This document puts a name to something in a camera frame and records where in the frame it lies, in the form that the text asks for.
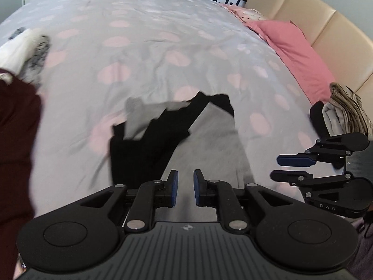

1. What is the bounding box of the grey black raglan shirt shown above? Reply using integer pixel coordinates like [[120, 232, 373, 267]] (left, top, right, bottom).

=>
[[109, 92, 253, 222]]

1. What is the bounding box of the black folded garment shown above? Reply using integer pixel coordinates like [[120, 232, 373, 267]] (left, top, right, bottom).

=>
[[305, 101, 345, 169]]

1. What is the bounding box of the striped olive folded garment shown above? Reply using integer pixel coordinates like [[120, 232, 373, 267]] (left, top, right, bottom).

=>
[[329, 82, 372, 137]]

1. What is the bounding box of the beige padded headboard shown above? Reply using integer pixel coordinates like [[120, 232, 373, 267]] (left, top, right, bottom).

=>
[[245, 0, 372, 121]]

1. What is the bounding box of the floral pink pillow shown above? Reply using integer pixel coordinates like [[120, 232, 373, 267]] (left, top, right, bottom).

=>
[[220, 4, 267, 23]]

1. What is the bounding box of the pink dotted bed sheet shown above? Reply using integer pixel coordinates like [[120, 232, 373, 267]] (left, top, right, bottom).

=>
[[1, 0, 317, 215]]

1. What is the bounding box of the maroon sweater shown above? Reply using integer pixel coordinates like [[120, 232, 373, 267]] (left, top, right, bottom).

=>
[[0, 74, 41, 279]]

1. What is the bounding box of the grey checked garment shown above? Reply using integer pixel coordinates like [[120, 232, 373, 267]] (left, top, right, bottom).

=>
[[8, 27, 51, 88]]

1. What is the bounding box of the white knit garment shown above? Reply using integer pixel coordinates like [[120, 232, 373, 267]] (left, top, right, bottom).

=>
[[1, 28, 41, 76]]

